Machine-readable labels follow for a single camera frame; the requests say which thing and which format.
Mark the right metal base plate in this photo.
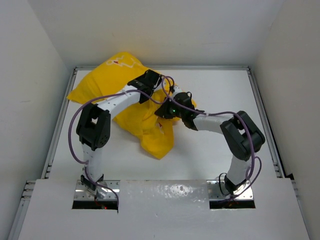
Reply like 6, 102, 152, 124
207, 179, 254, 202

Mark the metal base plate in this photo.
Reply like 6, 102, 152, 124
73, 180, 120, 202
207, 179, 254, 202

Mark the aluminium table frame rail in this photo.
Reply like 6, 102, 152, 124
247, 67, 286, 178

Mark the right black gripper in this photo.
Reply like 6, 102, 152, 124
156, 96, 186, 119

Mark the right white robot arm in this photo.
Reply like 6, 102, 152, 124
155, 92, 266, 195

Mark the yellow pillowcase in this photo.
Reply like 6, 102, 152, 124
67, 52, 179, 160

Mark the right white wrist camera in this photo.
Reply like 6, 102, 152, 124
169, 85, 184, 97

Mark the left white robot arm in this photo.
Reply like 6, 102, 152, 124
76, 70, 162, 193

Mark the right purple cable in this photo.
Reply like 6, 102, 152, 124
161, 79, 263, 201

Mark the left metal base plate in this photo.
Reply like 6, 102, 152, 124
73, 180, 120, 202

